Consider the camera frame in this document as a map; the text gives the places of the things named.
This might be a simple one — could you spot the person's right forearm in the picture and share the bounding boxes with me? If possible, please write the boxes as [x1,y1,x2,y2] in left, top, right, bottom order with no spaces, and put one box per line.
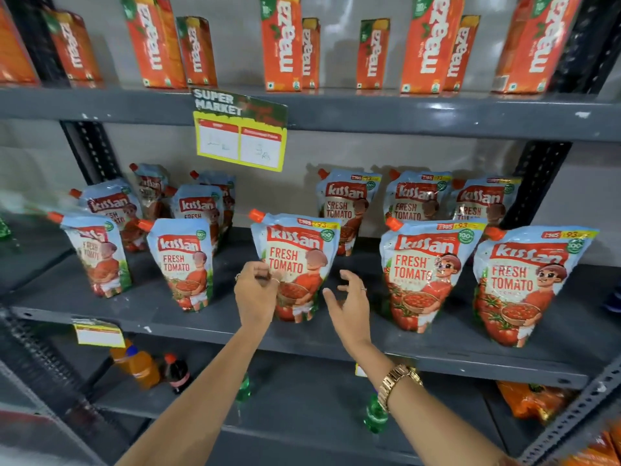
[353,342,516,466]

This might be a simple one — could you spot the person's left forearm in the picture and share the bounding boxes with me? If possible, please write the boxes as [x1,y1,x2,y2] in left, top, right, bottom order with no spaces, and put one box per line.
[115,324,273,466]

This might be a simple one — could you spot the rows of blue sauce pouches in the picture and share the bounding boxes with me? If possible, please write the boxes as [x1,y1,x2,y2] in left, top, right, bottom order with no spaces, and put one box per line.
[47,162,600,349]

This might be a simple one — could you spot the orange snack packet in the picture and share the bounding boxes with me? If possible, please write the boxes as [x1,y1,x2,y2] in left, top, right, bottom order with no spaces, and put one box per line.
[560,421,621,466]
[496,380,574,426]

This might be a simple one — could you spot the orange drink bottle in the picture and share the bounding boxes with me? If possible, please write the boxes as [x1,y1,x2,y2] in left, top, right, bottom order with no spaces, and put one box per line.
[109,339,135,374]
[125,345,161,390]

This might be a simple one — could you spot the orange-capped blue sauce pouch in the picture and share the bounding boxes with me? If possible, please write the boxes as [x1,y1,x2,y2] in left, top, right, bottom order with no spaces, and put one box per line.
[248,209,342,324]

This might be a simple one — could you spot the gold wrist watch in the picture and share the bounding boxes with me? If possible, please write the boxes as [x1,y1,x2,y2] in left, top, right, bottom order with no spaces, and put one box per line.
[377,364,424,413]

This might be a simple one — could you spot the person's left hand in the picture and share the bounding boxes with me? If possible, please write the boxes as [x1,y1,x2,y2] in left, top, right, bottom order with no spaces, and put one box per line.
[234,261,283,331]

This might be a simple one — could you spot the grey metal shelving rack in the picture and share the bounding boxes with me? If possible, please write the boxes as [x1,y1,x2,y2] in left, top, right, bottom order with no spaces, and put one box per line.
[0,0,621,466]

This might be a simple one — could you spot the dark cola bottle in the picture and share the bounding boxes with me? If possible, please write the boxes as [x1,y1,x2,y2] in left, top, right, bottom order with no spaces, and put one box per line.
[162,353,192,395]

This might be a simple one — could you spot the person's right hand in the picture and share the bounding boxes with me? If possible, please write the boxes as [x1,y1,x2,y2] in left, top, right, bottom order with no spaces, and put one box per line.
[322,270,372,355]

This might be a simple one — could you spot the row of orange juice cartons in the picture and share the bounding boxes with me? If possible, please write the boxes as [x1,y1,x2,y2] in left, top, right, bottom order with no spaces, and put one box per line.
[0,0,586,95]

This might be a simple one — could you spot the green and yellow price sign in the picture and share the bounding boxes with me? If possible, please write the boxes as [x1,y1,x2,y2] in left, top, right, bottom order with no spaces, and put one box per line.
[191,87,289,172]

